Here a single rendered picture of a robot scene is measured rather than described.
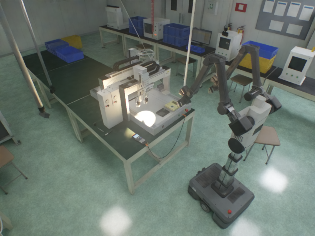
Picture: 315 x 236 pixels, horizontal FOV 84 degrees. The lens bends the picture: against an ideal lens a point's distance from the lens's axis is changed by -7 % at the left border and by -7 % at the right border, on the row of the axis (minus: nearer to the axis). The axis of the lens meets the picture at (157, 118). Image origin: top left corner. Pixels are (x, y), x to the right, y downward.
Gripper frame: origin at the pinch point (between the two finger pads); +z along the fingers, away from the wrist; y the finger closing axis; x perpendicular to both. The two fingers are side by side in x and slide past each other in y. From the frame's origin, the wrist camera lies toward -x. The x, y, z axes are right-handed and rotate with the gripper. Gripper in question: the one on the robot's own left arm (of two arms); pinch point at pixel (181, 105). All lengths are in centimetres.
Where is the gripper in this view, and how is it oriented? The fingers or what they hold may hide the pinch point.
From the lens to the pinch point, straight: 188.2
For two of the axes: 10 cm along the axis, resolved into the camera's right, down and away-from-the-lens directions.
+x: 5.0, 8.3, -2.3
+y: -8.1, 3.7, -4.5
